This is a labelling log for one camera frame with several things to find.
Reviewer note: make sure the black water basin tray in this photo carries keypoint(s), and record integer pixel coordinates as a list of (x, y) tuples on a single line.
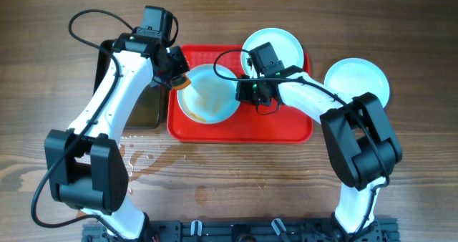
[(150, 107)]

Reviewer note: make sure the red plastic serving tray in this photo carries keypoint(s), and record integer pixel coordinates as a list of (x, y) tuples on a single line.
[(287, 125)]

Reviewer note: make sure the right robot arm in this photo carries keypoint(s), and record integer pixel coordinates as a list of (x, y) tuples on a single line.
[(361, 144)]

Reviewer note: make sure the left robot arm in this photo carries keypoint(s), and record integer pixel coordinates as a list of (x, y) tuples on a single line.
[(84, 167)]

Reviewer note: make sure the white plate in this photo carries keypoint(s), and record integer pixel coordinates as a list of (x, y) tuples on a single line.
[(287, 48), (356, 76), (208, 99)]

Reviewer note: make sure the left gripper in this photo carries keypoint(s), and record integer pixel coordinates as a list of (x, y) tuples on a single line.
[(180, 68)]

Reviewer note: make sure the orange green scrub sponge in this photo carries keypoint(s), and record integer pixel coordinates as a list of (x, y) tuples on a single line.
[(180, 82)]

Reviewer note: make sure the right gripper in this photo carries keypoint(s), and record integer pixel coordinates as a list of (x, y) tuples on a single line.
[(243, 94)]

